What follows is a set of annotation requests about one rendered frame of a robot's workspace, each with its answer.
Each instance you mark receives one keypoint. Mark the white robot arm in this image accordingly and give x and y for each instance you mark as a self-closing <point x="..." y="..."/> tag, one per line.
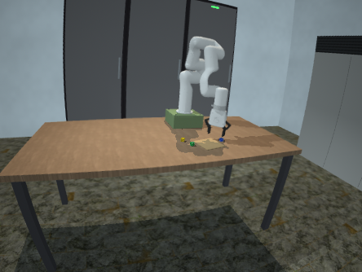
<point x="203" y="68"/>

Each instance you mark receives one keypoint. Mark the tan square mat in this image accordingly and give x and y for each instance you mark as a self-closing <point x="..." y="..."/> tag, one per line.
<point x="209" y="143"/>

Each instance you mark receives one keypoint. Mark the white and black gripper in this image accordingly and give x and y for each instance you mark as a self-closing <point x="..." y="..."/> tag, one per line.
<point x="217" y="119"/>

